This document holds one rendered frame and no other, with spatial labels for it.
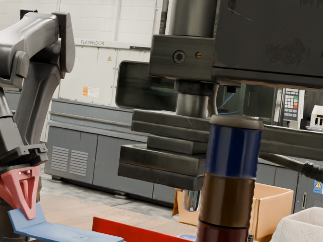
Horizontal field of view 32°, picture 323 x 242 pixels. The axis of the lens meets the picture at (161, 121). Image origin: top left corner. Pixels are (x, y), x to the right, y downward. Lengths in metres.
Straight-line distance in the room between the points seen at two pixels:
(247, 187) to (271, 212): 2.74
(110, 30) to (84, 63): 2.28
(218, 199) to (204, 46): 0.29
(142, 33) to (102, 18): 0.75
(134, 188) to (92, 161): 0.63
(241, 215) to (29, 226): 0.51
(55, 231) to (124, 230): 0.24
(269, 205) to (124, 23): 5.98
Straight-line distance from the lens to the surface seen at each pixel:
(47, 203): 1.45
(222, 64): 0.62
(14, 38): 0.93
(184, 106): 0.69
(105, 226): 1.08
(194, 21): 0.67
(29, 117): 1.07
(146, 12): 8.53
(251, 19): 0.62
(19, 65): 0.89
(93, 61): 6.49
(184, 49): 0.66
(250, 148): 0.40
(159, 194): 5.95
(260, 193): 3.54
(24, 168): 0.87
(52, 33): 1.08
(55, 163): 6.75
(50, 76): 1.10
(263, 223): 3.06
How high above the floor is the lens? 1.21
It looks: 3 degrees down
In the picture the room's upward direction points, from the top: 7 degrees clockwise
